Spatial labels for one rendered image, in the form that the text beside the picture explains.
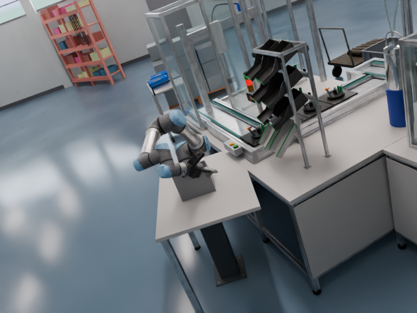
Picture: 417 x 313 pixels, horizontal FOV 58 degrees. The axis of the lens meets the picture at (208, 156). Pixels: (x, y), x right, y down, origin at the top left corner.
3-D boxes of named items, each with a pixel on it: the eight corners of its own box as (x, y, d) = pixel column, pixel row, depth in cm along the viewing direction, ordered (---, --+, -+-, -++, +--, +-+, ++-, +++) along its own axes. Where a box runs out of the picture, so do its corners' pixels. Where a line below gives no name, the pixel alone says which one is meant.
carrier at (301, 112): (309, 120, 296) (306, 105, 290) (291, 113, 316) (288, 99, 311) (334, 107, 301) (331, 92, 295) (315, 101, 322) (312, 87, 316)
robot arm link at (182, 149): (182, 165, 284) (177, 149, 289) (198, 158, 281) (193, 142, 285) (175, 161, 273) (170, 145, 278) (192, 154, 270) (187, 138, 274)
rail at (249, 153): (254, 163, 283) (251, 151, 278) (209, 132, 360) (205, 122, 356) (260, 160, 284) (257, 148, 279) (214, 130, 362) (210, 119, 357)
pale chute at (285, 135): (281, 158, 252) (275, 156, 250) (273, 151, 264) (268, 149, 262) (302, 121, 244) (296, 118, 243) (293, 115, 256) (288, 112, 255)
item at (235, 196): (156, 243, 243) (155, 239, 242) (161, 174, 324) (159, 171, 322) (261, 209, 238) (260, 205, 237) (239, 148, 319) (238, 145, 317)
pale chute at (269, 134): (269, 151, 265) (264, 149, 263) (262, 145, 277) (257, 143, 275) (289, 115, 257) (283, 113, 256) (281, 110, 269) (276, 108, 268)
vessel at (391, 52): (399, 92, 247) (393, 35, 231) (382, 89, 260) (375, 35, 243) (415, 84, 250) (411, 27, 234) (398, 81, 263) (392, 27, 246)
